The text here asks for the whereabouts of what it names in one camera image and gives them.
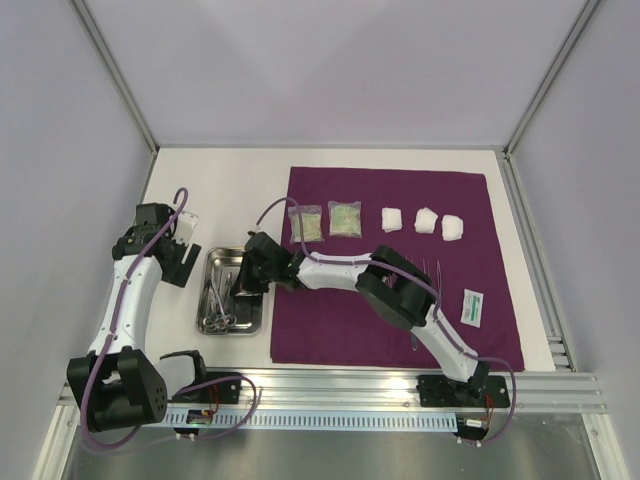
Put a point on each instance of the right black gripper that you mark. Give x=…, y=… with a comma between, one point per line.
x=251, y=273

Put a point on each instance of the right green gauze packet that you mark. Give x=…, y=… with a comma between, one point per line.
x=345, y=219

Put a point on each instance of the white green alcohol wipe packet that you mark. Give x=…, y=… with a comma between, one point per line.
x=472, y=309

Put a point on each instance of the white slotted cable duct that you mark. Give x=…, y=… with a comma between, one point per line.
x=315, y=420

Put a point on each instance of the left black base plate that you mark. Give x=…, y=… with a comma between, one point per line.
x=223, y=393

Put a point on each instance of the purple surgical drape cloth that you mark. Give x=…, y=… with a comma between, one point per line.
x=332, y=327

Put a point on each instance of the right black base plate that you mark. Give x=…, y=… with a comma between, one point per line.
x=439, y=391

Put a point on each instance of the middle white gauze pad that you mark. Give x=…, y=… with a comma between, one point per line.
x=425, y=221

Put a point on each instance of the aluminium frame post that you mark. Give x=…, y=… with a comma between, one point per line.
x=586, y=14
x=90, y=26

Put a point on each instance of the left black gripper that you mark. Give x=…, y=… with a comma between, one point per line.
x=178, y=273

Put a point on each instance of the plain steel surgical scissors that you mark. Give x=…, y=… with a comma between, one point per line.
x=211, y=322

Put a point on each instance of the aluminium mounting rail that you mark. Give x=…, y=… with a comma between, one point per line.
x=396, y=390

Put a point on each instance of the left white gauze pad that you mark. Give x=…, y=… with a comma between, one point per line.
x=391, y=219

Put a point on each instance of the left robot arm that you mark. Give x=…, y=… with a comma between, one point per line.
x=115, y=385

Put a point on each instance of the right aluminium frame post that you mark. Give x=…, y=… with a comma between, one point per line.
x=586, y=14

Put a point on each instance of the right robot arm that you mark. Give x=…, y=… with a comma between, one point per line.
x=400, y=293

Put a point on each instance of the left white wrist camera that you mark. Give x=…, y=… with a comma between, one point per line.
x=185, y=227

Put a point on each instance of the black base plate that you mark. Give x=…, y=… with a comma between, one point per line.
x=439, y=391
x=223, y=393

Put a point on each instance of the stainless steel instrument tray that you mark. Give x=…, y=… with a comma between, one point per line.
x=248, y=309

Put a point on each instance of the right white gauze pad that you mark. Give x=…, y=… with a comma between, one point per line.
x=452, y=228

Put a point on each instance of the green gauze packet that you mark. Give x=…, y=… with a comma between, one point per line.
x=306, y=223
x=345, y=219

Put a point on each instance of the white gauze pad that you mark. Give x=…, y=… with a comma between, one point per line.
x=452, y=228
x=391, y=219
x=425, y=221

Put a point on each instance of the left aluminium frame post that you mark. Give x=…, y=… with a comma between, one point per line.
x=90, y=26

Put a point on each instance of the left green gauze packet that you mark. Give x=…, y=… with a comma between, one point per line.
x=306, y=223

